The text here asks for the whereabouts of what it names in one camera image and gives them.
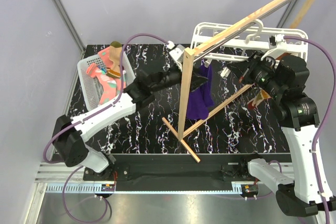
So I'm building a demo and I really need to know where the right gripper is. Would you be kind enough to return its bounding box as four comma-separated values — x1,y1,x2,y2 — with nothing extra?
228,50,285,98

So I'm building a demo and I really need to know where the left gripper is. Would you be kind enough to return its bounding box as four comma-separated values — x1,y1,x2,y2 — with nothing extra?
151,61,208,94

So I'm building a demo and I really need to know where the white clip hanger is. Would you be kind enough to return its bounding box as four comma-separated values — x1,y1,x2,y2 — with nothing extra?
191,19,308,73

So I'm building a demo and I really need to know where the striped beige sock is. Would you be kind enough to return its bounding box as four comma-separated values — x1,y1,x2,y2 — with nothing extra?
107,41,122,78
247,89,271,110

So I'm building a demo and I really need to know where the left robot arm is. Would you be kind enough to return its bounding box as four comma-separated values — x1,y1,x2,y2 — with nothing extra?
51,67,182,180

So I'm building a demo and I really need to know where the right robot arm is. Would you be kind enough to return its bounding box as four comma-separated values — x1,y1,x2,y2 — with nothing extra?
226,52,335,223

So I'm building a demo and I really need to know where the purple sock pair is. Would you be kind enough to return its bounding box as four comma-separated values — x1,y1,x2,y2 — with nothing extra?
186,65,214,120

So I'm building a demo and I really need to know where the wooden clothes rack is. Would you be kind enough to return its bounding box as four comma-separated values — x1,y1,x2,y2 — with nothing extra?
162,0,334,163

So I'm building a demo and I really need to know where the pink dotted sock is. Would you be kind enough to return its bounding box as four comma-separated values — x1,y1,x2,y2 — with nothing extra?
98,47,125,96
86,63,117,105

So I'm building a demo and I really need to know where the white plastic basket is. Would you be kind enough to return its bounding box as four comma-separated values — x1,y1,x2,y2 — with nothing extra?
77,48,135,111

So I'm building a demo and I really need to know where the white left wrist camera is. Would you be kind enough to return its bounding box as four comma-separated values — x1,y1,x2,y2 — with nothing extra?
166,41,185,71

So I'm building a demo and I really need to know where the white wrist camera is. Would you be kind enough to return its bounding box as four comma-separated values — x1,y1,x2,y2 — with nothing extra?
261,34,287,60
166,41,185,71

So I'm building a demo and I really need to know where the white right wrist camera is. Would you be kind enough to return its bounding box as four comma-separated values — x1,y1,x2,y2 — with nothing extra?
261,34,287,60

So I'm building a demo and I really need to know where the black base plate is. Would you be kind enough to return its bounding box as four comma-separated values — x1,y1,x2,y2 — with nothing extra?
83,153,297,192

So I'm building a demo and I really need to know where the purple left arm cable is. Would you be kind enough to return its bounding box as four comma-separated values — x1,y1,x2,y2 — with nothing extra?
43,33,171,222

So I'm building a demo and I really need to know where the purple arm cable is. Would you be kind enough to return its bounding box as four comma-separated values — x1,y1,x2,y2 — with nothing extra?
43,33,171,222
266,36,336,224

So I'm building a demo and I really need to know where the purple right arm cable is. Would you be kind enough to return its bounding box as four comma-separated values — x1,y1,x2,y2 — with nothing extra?
266,36,336,224

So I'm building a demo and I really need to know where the aluminium rail frame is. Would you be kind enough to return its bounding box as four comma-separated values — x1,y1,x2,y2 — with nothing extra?
23,162,305,224

